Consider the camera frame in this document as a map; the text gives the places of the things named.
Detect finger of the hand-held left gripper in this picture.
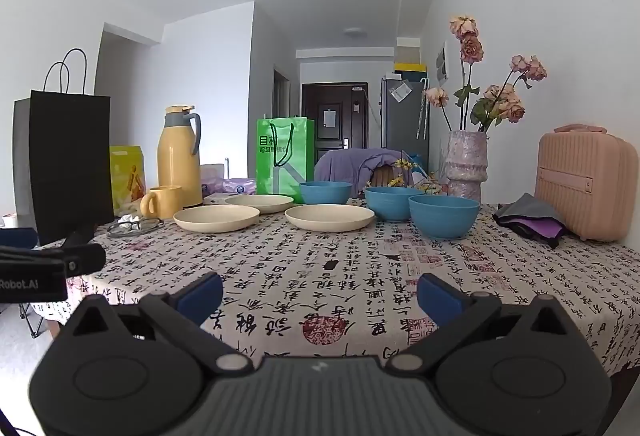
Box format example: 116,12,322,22
62,231,97,251
63,243,107,277

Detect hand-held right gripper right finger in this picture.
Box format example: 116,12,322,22
384,273,588,377

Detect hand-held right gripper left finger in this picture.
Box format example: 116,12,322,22
65,272,254,378

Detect cream plate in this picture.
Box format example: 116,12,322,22
284,205,375,232
224,194,295,215
173,205,261,233

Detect blue bowl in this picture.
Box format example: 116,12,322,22
299,181,353,206
364,187,426,222
408,195,481,240

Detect blue folding chair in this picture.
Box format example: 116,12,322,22
0,227,49,340

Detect eyeglasses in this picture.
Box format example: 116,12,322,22
106,217,165,238

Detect yellow cardboard box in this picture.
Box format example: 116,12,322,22
110,145,146,217

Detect black paper bag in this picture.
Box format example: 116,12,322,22
12,48,115,247

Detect yellow mug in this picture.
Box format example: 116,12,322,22
140,185,183,220

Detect printed tablecloth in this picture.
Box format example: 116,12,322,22
30,193,640,378

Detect purple plastic packet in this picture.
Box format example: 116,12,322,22
222,177,259,195

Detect yellow flower sprig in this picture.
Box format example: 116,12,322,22
392,158,449,195

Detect grey and purple cloth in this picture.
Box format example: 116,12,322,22
492,193,569,249

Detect yellow thermos jug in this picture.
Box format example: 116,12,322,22
157,105,204,209

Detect wooden chair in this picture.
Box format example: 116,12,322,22
372,165,404,189

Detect pale purple vase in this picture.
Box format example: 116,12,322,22
446,130,489,203

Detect green shopping bag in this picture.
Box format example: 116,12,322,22
256,116,316,204

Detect grey refrigerator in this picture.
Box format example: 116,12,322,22
381,75,430,163

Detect pink hard case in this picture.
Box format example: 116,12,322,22
535,123,639,242

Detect white umbrella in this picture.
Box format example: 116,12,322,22
417,77,430,140

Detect dried pink roses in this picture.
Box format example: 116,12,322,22
425,15,549,133

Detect dark brown door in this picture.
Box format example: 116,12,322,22
301,83,370,152

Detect yellow and blue box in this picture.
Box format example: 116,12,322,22
393,62,427,82

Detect wall picture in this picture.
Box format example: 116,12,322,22
435,41,451,82

